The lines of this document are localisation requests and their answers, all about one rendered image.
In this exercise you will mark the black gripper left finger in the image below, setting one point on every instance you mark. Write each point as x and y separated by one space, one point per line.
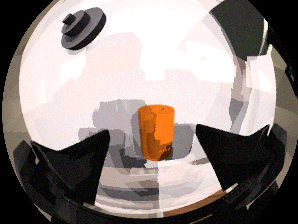
80 165

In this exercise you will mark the orange knob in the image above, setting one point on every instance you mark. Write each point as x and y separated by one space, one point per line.
156 131

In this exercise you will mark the dark grey stepped pedestal with shaft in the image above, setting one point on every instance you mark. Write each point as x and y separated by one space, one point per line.
81 28

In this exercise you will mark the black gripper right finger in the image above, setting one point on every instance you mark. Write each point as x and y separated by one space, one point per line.
228 152

